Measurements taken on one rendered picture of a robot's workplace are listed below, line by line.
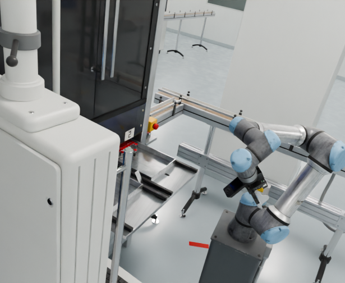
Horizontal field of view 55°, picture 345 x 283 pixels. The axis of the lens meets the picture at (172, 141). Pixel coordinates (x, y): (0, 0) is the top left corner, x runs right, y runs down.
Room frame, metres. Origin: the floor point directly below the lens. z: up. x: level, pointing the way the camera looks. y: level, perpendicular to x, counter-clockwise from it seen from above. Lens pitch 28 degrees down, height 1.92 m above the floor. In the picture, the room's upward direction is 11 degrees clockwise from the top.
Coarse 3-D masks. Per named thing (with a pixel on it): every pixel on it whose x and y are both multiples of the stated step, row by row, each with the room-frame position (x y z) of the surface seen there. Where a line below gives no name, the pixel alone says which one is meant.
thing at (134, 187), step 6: (120, 174) 1.43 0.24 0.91; (120, 180) 1.42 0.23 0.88; (132, 180) 1.40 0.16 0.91; (132, 186) 1.38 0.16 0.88; (138, 186) 1.38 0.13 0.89; (114, 192) 1.31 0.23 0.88; (132, 192) 1.30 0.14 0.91; (138, 192) 1.34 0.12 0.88; (114, 198) 1.26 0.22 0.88; (114, 204) 1.22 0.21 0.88; (114, 210) 1.18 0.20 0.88
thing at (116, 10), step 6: (114, 0) 1.41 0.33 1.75; (114, 6) 1.41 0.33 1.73; (114, 12) 1.40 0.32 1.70; (114, 18) 1.40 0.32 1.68; (114, 24) 1.40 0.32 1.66; (114, 30) 1.40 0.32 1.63; (114, 36) 1.40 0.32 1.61; (114, 42) 1.40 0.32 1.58; (114, 48) 1.41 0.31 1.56; (114, 54) 1.41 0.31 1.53
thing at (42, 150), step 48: (0, 96) 0.69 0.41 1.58; (48, 96) 0.74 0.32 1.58; (0, 144) 0.63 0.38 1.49; (48, 144) 0.58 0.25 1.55; (96, 144) 0.62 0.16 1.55; (0, 192) 0.64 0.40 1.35; (48, 192) 0.55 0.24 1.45; (96, 192) 0.62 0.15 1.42; (0, 240) 0.65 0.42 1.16; (48, 240) 0.55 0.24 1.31; (96, 240) 0.63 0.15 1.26
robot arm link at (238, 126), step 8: (232, 120) 1.22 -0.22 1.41; (240, 120) 1.20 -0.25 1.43; (232, 128) 1.20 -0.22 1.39; (240, 128) 1.17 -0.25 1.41; (248, 128) 1.15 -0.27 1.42; (264, 128) 1.22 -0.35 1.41; (272, 128) 1.24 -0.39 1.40; (280, 128) 1.27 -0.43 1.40; (288, 128) 1.30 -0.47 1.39; (296, 128) 1.33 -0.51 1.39; (304, 128) 1.35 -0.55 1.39; (312, 128) 1.36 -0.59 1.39; (240, 136) 1.15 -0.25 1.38; (280, 136) 1.25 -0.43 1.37; (288, 136) 1.28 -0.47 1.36; (296, 136) 1.30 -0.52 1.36; (304, 136) 1.32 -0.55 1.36; (296, 144) 1.32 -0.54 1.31; (304, 144) 1.33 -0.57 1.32
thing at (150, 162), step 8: (144, 144) 1.78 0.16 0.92; (144, 152) 1.74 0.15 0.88; (152, 152) 1.75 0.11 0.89; (160, 152) 1.72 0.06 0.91; (120, 160) 1.61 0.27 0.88; (136, 160) 1.64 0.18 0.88; (144, 160) 1.65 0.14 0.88; (152, 160) 1.67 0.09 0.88; (160, 160) 1.69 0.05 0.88; (168, 160) 1.70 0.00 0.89; (136, 168) 1.55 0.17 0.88; (144, 168) 1.57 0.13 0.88; (152, 168) 1.58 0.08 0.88; (160, 168) 1.60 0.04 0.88; (168, 168) 1.61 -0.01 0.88; (144, 176) 1.47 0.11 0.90; (152, 176) 1.46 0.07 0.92
